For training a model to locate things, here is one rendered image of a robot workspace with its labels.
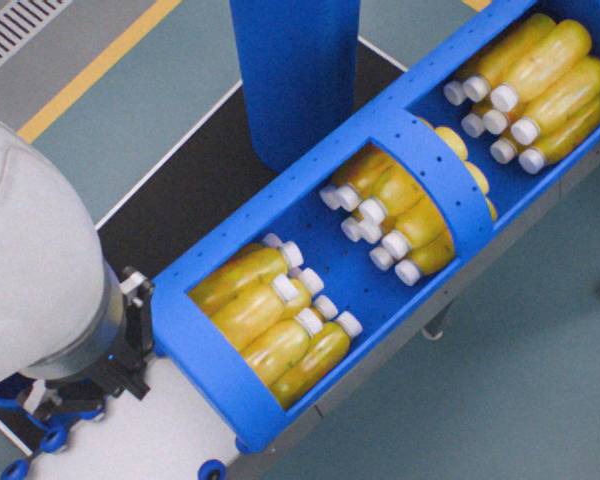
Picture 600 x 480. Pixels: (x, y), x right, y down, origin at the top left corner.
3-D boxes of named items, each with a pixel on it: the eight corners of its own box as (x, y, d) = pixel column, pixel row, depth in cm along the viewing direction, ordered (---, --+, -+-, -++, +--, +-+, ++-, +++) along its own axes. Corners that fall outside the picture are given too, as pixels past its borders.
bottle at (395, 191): (450, 157, 130) (375, 223, 127) (430, 123, 128) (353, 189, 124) (476, 161, 124) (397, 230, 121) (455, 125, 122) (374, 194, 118)
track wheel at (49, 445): (72, 428, 130) (64, 420, 129) (64, 448, 126) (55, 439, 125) (51, 439, 131) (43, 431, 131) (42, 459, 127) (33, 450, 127)
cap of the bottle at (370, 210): (376, 217, 125) (367, 224, 124) (363, 196, 123) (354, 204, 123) (389, 220, 121) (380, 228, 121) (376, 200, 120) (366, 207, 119)
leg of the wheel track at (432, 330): (446, 330, 232) (489, 253, 173) (431, 344, 231) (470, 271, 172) (431, 316, 234) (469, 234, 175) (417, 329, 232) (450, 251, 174)
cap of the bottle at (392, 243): (386, 231, 126) (377, 239, 126) (397, 232, 122) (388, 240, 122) (400, 251, 127) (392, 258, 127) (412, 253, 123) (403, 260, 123)
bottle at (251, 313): (202, 370, 121) (291, 301, 122) (206, 386, 115) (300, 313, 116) (174, 336, 120) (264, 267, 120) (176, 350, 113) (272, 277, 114)
